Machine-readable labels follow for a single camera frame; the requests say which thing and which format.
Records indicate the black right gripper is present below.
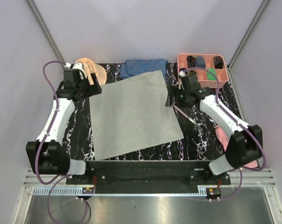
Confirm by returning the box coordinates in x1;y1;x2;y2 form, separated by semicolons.
165;85;192;110

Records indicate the pink handled knife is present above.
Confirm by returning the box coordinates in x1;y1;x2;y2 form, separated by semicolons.
173;105;202;130

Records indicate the grey cloth napkin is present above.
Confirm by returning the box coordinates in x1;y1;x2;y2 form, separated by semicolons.
89;70;183;161

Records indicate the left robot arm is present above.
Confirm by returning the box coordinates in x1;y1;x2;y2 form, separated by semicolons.
26;58;102;185

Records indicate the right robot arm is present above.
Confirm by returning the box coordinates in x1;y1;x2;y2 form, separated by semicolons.
165;67;266;185

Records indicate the orange bucket hat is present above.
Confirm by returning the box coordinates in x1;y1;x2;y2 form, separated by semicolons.
76;58;107;85

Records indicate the yellow patterned rolled sock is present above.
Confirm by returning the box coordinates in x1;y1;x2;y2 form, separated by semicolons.
188;70;197;76

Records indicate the green rolled sock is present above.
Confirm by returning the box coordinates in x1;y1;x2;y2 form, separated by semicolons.
206;68;217;81

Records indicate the black patterned sock top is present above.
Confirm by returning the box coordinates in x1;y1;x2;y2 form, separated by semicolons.
186;55;196;68

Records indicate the blue grey rolled sock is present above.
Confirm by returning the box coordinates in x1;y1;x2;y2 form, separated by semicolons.
195;56;206;69

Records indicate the pink compartment tray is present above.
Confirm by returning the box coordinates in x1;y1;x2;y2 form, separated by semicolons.
177;53;229;89

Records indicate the dark brown rolled sock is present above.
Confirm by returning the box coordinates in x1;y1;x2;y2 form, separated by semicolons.
213;56;224;69

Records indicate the blue checkered cloth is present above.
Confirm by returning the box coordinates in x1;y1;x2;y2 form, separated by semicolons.
119;59;168;81

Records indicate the pink baseball cap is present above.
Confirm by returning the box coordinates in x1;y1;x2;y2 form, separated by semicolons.
215;125;258;169

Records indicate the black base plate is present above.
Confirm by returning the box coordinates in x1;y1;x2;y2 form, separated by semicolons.
66;161;231;186

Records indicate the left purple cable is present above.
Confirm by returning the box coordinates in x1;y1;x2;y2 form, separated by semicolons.
33;60;92;222

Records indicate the purple cable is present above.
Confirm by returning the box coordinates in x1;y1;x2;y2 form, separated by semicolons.
182;67;268;202
33;60;92;222

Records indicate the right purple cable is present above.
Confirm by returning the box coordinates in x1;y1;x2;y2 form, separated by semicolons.
182;67;268;202

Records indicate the aluminium front rail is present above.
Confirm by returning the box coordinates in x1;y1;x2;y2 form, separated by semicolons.
23;169;275;197

